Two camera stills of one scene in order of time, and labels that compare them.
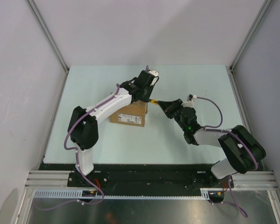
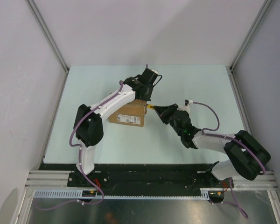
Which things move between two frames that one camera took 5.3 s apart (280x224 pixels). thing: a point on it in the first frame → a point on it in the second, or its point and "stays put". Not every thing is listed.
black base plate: [188, 176] stays put
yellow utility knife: [154, 101] → [149, 106]
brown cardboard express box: [133, 114] stays put
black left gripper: [145, 99] stays put
